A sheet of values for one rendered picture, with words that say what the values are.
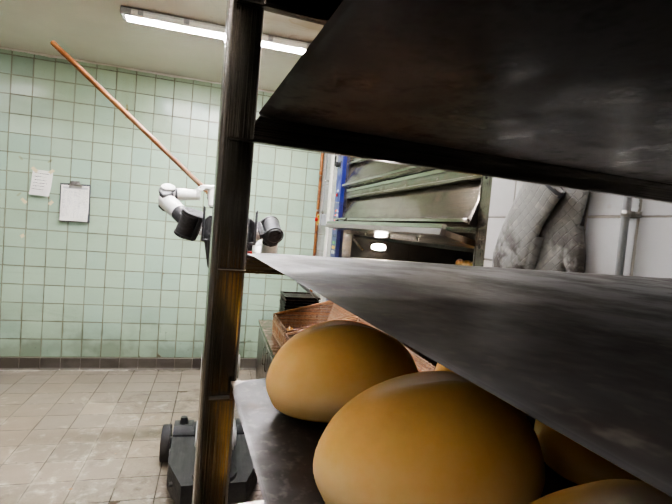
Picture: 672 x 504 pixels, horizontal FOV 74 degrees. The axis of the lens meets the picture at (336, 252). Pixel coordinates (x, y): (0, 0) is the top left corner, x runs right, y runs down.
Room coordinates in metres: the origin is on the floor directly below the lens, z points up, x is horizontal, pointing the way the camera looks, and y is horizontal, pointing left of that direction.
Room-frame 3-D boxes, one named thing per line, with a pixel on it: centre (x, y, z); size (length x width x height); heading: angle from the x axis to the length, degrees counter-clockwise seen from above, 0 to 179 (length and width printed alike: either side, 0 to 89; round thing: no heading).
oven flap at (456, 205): (2.56, -0.29, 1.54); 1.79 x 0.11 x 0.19; 15
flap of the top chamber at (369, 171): (2.56, -0.29, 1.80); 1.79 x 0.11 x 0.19; 15
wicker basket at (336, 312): (3.05, 0.12, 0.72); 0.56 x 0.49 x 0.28; 17
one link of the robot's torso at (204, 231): (2.35, 0.57, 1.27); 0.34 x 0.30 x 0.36; 101
